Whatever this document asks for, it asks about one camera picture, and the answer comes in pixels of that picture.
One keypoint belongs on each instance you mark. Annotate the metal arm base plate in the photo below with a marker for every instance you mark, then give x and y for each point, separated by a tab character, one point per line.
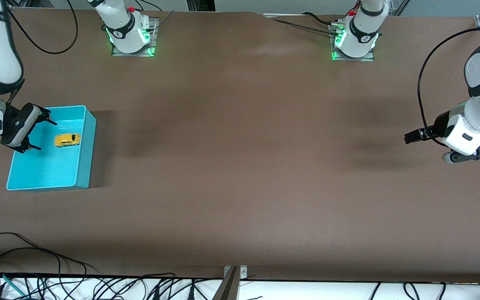
369	58
155	29

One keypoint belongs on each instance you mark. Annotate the small metal bracket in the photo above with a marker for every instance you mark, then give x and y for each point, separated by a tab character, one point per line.
244	273

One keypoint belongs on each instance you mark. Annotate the turquoise plastic bin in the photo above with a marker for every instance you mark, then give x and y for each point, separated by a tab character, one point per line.
56	171

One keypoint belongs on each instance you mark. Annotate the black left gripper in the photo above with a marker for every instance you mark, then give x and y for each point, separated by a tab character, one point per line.
438	126

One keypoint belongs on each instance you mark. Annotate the aluminium frame post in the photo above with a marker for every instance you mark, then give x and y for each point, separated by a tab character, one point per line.
398	6

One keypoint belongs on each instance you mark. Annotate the grey metal bar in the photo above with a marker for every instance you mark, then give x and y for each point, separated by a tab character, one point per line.
227	289

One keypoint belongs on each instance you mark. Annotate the yellow beetle toy car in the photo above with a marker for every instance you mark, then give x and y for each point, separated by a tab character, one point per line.
67	141

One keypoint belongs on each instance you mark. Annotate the brown table mat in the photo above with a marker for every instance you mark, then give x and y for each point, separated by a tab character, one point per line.
240	166

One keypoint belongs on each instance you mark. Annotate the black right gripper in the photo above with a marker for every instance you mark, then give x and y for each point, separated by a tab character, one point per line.
12	123

